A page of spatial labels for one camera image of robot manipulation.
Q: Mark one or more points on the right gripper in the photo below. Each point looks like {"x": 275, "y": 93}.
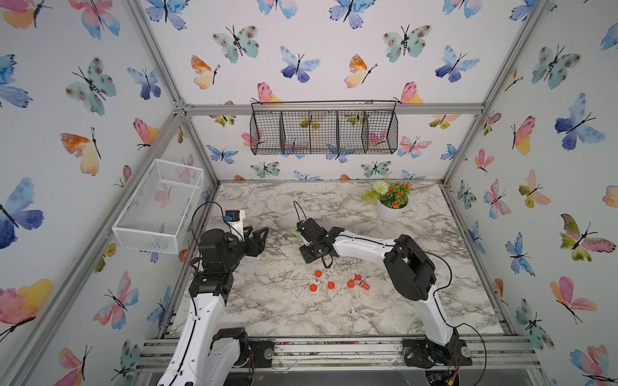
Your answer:
{"x": 305, "y": 258}

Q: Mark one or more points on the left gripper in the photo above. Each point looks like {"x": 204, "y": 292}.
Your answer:
{"x": 253, "y": 249}

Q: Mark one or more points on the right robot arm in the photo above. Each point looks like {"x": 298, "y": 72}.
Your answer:
{"x": 412, "y": 274}

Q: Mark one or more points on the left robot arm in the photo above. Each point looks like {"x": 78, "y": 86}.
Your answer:
{"x": 206, "y": 352}

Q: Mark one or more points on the potted flower plant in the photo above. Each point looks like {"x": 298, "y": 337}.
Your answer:
{"x": 389, "y": 199}

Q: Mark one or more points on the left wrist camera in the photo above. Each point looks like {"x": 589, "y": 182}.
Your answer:
{"x": 235, "y": 219}

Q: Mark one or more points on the white mesh wall basket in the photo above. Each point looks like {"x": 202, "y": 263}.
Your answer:
{"x": 156, "y": 217}

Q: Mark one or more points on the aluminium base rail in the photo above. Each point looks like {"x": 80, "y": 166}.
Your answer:
{"x": 306, "y": 354}

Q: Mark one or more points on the black wire wall basket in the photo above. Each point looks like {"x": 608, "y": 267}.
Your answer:
{"x": 323, "y": 127}

